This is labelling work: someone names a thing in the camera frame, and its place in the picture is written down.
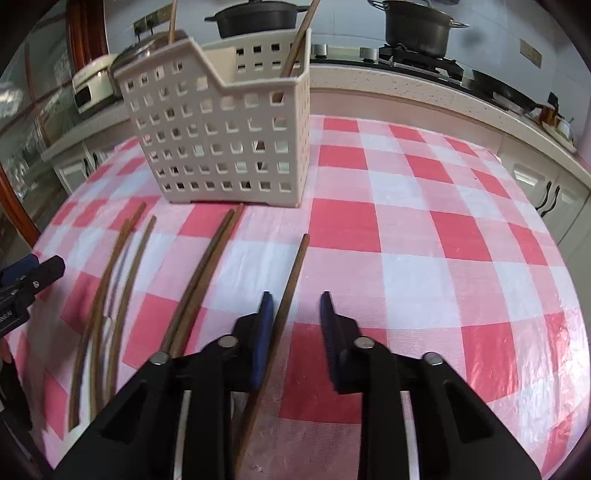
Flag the grey stockpot with lid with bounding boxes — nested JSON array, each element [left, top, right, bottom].
[[368, 0, 470, 59]]

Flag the wood framed glass door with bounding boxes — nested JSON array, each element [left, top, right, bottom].
[[0, 0, 110, 259]]

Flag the black glass gas stove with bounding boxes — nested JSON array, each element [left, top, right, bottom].
[[309, 41, 465, 80]]

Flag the silver rice cooker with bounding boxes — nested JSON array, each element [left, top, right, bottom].
[[111, 31, 174, 71]]

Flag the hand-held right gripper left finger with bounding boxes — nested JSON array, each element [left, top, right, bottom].
[[53, 292, 274, 480]]

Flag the beige plastic utensil basket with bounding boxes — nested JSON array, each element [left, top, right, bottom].
[[112, 28, 311, 209]]

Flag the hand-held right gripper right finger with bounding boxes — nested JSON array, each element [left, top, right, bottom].
[[320, 292, 541, 480]]

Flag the condiment bottles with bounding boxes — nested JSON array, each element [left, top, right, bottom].
[[538, 92, 561, 130]]

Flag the white small kitchen appliance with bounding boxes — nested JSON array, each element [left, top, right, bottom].
[[71, 54, 122, 115]]

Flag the red white checkered tablecloth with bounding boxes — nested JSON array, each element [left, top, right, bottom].
[[4, 113, 585, 480]]

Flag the black wok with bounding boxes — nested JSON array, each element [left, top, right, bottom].
[[471, 69, 544, 114]]

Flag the black casserole pot with lid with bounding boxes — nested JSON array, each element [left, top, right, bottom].
[[205, 0, 311, 39]]

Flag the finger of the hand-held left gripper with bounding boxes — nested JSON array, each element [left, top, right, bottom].
[[0, 256, 38, 284], [11, 256, 66, 296]]

